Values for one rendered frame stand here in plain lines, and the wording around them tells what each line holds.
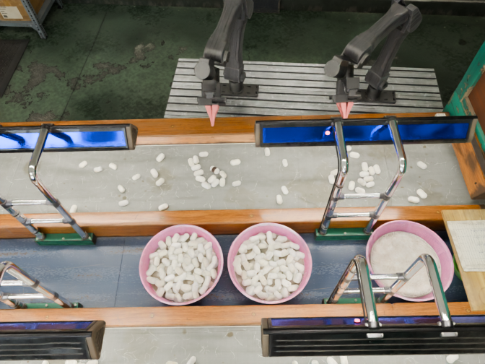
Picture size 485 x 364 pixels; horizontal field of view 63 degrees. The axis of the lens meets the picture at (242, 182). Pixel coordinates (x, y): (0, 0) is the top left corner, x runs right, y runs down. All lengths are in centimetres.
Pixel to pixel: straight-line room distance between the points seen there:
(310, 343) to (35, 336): 57
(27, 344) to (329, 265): 90
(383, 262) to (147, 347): 78
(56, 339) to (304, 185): 92
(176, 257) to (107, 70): 202
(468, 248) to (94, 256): 123
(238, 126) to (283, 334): 92
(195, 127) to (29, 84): 186
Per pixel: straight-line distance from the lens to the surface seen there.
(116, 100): 287
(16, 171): 172
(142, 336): 129
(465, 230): 148
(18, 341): 100
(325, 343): 90
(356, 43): 148
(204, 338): 125
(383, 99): 186
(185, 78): 191
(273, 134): 113
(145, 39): 328
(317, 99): 181
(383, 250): 140
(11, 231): 159
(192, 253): 133
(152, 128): 161
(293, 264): 132
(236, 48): 166
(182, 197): 143
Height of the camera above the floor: 196
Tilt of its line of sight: 58 degrees down
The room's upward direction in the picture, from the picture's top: 3 degrees counter-clockwise
